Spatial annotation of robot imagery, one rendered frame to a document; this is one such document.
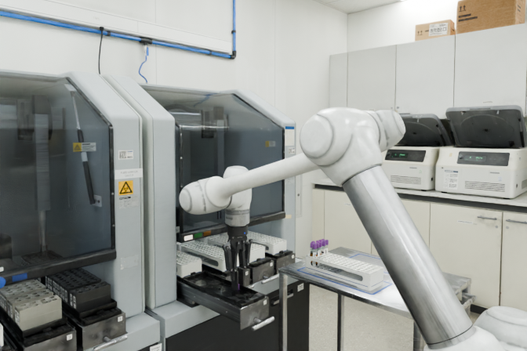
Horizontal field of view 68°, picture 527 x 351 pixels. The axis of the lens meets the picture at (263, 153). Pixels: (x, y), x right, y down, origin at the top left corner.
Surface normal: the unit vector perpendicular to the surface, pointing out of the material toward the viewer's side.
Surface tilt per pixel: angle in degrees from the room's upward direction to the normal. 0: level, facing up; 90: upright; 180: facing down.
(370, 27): 90
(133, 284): 90
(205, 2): 90
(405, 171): 90
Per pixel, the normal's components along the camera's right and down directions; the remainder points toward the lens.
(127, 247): 0.73, 0.04
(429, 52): -0.69, 0.04
